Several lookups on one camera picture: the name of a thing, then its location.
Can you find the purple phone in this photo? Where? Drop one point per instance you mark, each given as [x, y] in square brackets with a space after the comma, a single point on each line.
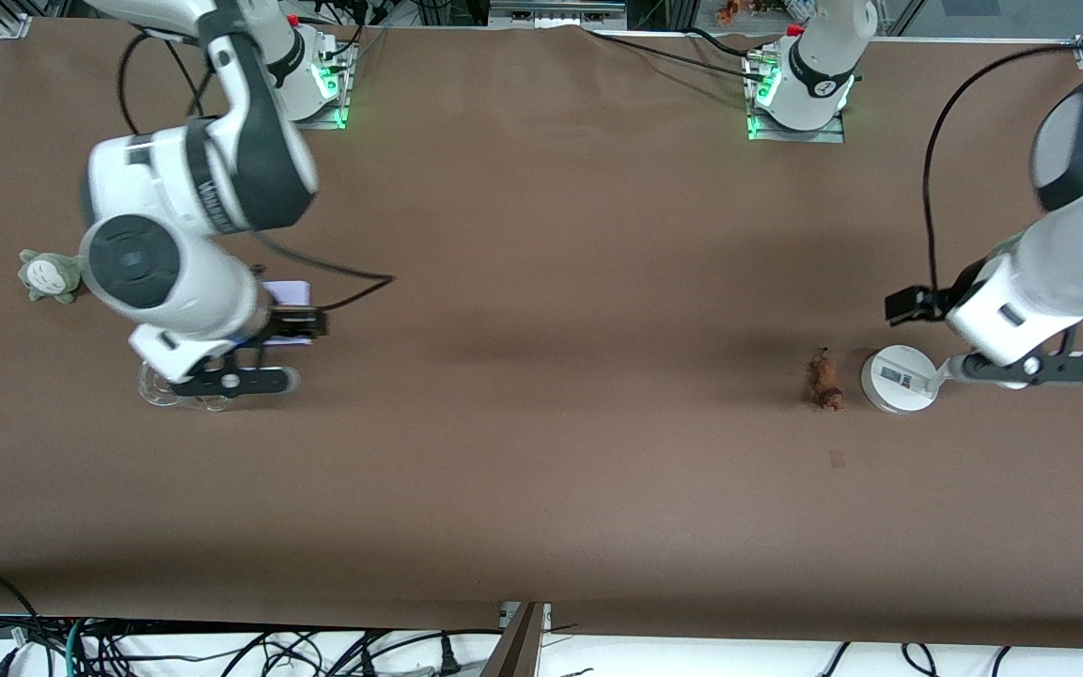
[288, 293]

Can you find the brown lion statue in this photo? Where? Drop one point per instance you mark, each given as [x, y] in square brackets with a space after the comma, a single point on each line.
[824, 381]

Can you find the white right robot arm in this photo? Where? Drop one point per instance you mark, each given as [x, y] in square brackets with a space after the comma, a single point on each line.
[175, 273]

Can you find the clear plastic cup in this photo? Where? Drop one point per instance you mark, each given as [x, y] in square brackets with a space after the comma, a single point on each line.
[156, 391]

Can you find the white round desk lamp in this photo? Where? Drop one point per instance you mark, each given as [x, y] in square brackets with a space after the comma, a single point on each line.
[894, 384]

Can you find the grey green plush toy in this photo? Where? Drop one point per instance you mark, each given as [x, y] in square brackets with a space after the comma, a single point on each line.
[48, 275]

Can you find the brown table cover sheet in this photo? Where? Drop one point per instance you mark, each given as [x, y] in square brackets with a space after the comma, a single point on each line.
[541, 235]

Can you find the orange background toy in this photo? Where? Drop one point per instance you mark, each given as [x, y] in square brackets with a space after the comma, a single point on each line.
[728, 11]

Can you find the wooden table support beam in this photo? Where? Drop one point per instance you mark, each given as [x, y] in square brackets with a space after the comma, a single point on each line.
[515, 649]

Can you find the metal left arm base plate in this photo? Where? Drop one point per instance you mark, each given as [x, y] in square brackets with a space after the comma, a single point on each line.
[833, 136]

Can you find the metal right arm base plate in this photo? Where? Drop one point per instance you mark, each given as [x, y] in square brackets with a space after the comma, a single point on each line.
[339, 115]

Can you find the aluminium frame corner bracket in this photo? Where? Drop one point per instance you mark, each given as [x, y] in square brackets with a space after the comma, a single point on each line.
[10, 19]

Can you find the silver metal rail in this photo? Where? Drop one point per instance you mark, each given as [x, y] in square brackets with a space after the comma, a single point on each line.
[556, 11]

